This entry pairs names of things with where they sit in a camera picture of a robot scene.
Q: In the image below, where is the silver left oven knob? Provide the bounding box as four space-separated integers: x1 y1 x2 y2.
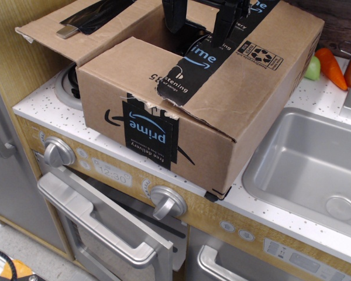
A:
44 136 76 168

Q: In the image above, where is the silver toy sink basin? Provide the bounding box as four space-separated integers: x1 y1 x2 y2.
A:
242 108 351 237

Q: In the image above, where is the silver toy fridge door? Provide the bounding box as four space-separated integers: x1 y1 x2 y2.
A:
0 95 65 252

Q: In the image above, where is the silver right oven knob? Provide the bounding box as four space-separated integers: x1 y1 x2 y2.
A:
150 186 187 220

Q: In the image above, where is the silver toy dishwasher door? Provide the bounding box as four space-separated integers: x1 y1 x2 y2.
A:
186 227 299 280

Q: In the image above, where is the brown cardboard prime box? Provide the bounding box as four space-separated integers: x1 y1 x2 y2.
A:
16 1 324 197

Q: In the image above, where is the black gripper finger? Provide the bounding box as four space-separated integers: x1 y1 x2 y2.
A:
162 0 187 33
211 0 250 47

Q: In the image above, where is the silver toy oven door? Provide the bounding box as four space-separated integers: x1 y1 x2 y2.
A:
37 169 188 280

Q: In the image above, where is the green toy vegetable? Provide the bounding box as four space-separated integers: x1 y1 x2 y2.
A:
305 56 321 81

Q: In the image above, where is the wooden toy kitchen unit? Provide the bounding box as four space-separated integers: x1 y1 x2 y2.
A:
0 1 351 280

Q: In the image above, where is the grey stove burner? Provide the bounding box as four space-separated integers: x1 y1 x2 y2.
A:
54 64 82 111

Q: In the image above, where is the silver oven knob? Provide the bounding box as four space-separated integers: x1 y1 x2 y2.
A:
150 186 187 220
44 136 76 168

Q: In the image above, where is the orange toy carrot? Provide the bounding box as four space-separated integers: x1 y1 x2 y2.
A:
315 48 348 91

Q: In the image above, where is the black cable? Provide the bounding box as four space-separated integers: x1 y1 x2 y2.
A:
0 246 19 281

